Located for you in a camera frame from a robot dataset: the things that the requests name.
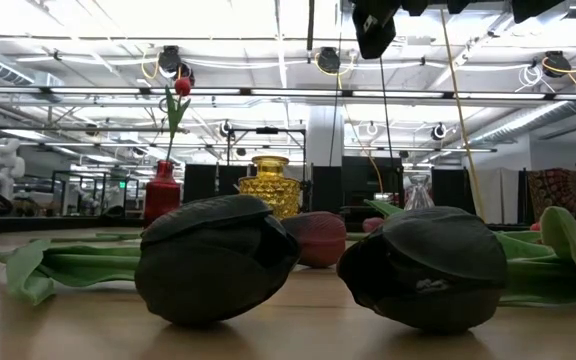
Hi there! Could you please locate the white curtain panel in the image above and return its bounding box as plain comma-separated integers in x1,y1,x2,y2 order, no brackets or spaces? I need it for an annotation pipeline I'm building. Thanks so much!
472,167,519,225

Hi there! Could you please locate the black artificial tulip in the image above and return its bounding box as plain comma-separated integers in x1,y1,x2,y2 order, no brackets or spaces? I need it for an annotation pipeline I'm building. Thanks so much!
336,204,576,335
0,193,301,329

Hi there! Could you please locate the clear glass vase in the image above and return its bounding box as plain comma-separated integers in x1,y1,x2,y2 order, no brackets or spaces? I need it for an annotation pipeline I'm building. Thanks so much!
403,173,435,211

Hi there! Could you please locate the red patterned fabric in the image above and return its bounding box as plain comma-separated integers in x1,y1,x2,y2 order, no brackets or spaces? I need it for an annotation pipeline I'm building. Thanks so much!
526,168,576,226

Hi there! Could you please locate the yellow textured glass vase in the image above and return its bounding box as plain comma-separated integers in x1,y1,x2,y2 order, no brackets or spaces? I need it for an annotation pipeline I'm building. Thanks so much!
237,155,303,221

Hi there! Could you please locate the black gantry frame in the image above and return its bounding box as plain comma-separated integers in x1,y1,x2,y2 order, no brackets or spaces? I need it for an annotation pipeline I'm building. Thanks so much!
225,126,308,166

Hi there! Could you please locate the black hanging cable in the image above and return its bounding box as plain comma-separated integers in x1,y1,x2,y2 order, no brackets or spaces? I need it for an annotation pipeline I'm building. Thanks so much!
378,54,395,166

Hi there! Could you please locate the yellow hanging cable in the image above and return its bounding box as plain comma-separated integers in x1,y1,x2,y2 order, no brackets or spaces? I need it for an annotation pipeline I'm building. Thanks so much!
439,0,486,221

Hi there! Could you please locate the black partition panel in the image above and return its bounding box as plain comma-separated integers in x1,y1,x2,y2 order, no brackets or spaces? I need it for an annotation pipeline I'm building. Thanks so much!
430,167,475,215
341,156,404,206
311,165,342,214
182,163,218,204

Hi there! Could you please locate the red ribbed glass vase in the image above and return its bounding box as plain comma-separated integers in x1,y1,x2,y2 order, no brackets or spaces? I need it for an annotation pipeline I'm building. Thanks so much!
142,159,183,229

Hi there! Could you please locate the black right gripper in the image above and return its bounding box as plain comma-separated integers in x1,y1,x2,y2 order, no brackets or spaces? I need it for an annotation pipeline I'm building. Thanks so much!
350,0,430,61

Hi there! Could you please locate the red artificial tulip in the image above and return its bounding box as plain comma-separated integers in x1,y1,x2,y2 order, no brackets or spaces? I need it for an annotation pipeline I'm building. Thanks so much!
163,76,193,163

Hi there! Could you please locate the black aluminium table frame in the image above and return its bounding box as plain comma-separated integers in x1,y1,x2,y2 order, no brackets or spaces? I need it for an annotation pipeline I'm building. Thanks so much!
0,214,576,240

